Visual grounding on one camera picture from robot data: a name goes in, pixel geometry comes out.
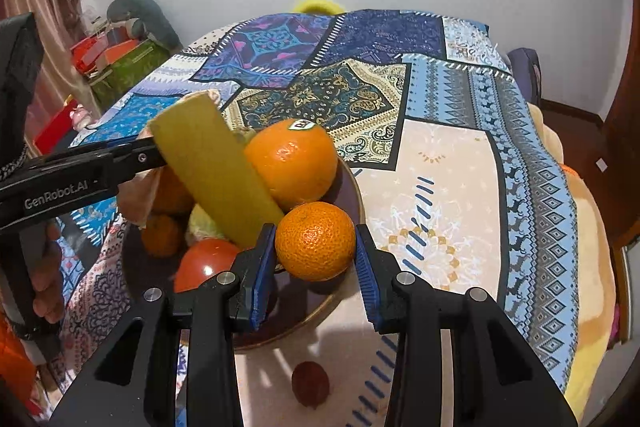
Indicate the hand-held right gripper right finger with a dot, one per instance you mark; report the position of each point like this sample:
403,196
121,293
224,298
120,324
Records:
370,277

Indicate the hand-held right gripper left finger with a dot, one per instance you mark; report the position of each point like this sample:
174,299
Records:
262,277

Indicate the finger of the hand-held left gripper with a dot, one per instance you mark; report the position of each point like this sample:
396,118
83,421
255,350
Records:
137,162

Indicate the peeled pomelo segment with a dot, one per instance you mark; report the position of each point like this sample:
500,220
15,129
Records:
137,199
202,97

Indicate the dark purple plate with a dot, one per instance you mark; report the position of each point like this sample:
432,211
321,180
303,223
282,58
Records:
305,302

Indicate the red tomato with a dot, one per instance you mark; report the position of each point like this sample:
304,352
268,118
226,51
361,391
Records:
205,262

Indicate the small tangerine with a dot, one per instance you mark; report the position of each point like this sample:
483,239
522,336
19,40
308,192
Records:
162,237
315,242

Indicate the large orange with sticker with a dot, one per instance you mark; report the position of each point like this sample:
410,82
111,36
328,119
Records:
292,162

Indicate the person's left hand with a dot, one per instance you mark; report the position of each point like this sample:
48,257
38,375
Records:
50,277

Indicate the red box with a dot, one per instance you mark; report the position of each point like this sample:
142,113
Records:
55,129

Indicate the green storage box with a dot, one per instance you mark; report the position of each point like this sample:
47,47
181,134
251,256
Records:
127,74

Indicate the brown date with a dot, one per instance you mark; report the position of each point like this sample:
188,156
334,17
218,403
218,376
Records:
310,384

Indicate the red gift bag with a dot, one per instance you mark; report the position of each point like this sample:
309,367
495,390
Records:
95,52

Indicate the blue patchwork blanket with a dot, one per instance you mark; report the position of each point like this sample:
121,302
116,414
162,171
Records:
450,157

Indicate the orange clothing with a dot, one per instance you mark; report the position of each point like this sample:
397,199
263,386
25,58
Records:
15,357

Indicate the yellow blanket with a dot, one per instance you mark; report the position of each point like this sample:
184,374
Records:
585,257

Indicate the dark purple bag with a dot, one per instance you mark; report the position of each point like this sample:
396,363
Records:
525,74

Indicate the white paper scrap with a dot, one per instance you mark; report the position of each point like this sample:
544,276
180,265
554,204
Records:
602,165

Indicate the brown wooden door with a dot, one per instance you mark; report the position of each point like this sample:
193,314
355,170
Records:
625,132

